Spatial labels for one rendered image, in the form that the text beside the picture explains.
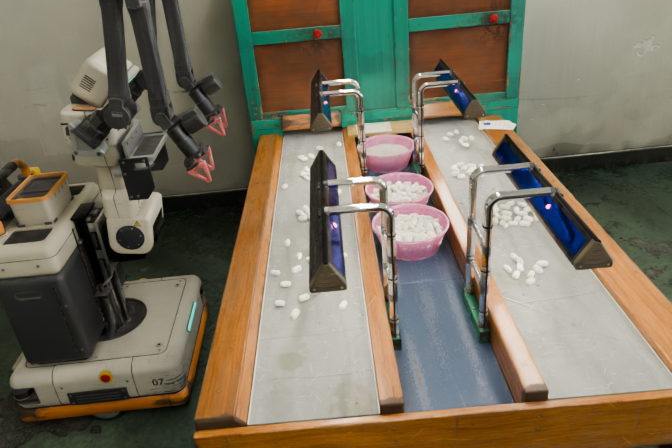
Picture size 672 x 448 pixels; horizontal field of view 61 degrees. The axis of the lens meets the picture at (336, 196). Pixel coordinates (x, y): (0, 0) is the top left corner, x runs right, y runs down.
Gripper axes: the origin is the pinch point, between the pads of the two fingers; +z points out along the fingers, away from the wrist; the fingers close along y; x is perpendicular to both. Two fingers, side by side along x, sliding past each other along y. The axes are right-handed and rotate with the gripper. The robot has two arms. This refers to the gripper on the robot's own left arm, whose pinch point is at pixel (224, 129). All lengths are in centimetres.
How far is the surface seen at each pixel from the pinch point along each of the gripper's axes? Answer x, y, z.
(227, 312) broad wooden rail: 5, -89, 24
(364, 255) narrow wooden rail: -32, -67, 42
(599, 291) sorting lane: -88, -94, 73
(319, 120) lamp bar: -38.2, -24.8, 9.8
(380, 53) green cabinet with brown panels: -69, 53, 22
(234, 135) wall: 36, 130, 37
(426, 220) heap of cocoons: -53, -46, 55
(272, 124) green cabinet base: -5, 54, 23
